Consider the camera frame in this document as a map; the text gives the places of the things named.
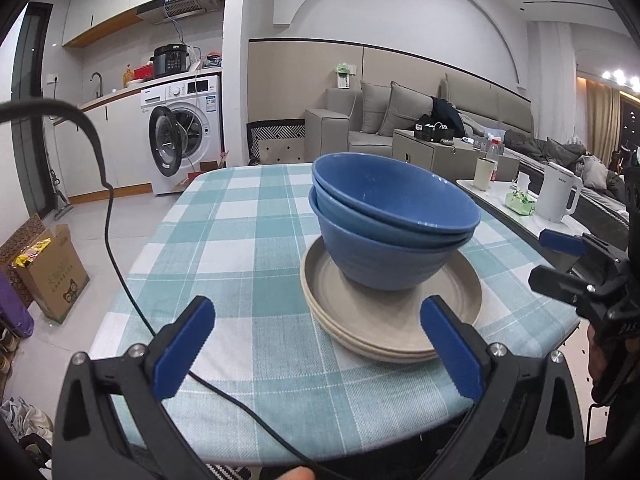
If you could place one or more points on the grey cushion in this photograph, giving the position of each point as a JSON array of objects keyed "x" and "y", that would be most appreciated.
[
  {"x": 405, "y": 110},
  {"x": 374, "y": 107}
]

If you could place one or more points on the grey sofa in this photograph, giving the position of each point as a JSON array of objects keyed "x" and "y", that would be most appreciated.
[{"x": 335, "y": 130}]

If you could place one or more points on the person's left hand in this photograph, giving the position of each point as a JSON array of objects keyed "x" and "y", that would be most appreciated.
[{"x": 300, "y": 474}]

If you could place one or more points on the green and white wall holder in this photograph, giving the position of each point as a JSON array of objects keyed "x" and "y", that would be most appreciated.
[{"x": 344, "y": 76}]

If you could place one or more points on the kitchen faucet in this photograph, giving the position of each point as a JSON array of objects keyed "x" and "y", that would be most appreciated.
[{"x": 97, "y": 82}]

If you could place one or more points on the black box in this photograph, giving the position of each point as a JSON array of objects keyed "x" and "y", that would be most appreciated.
[{"x": 432, "y": 134}]

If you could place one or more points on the patterned cardboard box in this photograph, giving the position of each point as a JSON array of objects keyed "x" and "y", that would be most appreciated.
[{"x": 17, "y": 240}]

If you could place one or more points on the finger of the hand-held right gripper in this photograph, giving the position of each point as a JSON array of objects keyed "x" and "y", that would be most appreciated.
[
  {"x": 562, "y": 241},
  {"x": 560, "y": 282}
]

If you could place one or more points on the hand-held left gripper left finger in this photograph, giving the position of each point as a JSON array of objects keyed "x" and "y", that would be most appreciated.
[{"x": 182, "y": 347}]

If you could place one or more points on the grey bedside cabinet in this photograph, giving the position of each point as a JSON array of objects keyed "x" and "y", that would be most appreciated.
[{"x": 425, "y": 157}]

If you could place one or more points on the brown cardboard box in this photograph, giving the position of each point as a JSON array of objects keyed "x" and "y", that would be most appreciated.
[{"x": 57, "y": 280}]

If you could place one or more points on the green tissue pack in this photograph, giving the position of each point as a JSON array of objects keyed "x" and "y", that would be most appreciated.
[{"x": 520, "y": 204}]

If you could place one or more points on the white electric kettle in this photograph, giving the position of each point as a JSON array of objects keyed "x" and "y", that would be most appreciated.
[{"x": 557, "y": 192}]

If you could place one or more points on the beige tumbler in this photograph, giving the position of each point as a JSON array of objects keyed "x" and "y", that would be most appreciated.
[{"x": 484, "y": 174}]

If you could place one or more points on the white coffee table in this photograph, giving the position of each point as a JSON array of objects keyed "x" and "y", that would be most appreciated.
[{"x": 500, "y": 220}]

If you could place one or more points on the pile of grey clothes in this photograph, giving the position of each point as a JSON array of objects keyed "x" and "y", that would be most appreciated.
[{"x": 595, "y": 170}]

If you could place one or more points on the beige curtain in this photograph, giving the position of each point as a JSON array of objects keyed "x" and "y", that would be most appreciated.
[{"x": 602, "y": 120}]

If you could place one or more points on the red cardboard box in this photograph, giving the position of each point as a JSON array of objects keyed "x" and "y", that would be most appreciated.
[{"x": 207, "y": 170}]

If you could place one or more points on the dark jacket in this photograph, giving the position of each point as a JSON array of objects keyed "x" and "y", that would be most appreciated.
[{"x": 447, "y": 112}]

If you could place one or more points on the range hood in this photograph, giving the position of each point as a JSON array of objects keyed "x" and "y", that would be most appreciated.
[{"x": 180, "y": 6}]

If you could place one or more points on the white kitchen cabinets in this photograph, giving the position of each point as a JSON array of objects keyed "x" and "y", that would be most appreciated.
[{"x": 115, "y": 5}]

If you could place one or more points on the pair of light sneakers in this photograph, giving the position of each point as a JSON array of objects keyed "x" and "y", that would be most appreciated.
[{"x": 22, "y": 417}]

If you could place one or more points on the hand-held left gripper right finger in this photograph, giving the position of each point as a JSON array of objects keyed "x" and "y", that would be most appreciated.
[{"x": 450, "y": 347}]

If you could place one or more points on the floor mop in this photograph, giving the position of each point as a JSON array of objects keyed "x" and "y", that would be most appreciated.
[{"x": 59, "y": 190}]

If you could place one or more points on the black pressure cooker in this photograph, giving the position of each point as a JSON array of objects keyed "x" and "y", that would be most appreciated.
[{"x": 170, "y": 61}]

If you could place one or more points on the white washing machine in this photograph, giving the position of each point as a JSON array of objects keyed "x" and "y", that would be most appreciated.
[{"x": 190, "y": 130}]

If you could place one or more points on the purple bag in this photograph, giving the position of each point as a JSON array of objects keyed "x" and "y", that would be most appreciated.
[{"x": 15, "y": 310}]

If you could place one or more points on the teal checked tablecloth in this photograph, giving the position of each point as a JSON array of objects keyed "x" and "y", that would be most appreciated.
[{"x": 225, "y": 240}]

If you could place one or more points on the black and white patterned rug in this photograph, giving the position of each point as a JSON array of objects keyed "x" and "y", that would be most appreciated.
[{"x": 275, "y": 140}]

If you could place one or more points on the person's right hand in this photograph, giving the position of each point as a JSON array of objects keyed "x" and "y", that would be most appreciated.
[{"x": 596, "y": 352}]

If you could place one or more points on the clear bottle with red cap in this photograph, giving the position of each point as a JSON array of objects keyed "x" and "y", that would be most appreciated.
[{"x": 496, "y": 157}]

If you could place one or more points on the dark door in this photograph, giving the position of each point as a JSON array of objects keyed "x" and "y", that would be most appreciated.
[{"x": 32, "y": 110}]

